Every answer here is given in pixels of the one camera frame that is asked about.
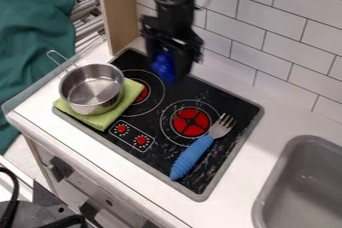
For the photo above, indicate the toy sink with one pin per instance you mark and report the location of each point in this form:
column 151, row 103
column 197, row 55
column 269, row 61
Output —
column 302, row 188

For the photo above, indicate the teal cloth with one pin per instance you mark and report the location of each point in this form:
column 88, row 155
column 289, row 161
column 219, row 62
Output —
column 31, row 38

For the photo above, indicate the blue toy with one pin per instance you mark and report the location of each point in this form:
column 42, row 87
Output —
column 164, row 67

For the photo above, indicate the silver pan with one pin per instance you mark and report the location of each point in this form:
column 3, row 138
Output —
column 91, row 88

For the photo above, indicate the green cloth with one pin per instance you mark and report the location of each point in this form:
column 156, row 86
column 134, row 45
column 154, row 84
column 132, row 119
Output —
column 111, row 115

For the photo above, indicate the wooden board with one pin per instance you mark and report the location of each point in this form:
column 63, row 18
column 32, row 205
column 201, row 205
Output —
column 118, row 8

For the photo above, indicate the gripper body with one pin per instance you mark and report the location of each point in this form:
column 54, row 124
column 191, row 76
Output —
column 171, row 27

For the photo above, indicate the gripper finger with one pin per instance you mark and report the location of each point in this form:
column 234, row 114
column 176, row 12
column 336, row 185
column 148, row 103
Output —
column 183, row 62
column 152, row 47

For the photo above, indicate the toy stove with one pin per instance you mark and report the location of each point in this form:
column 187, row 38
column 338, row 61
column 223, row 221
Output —
column 187, row 148

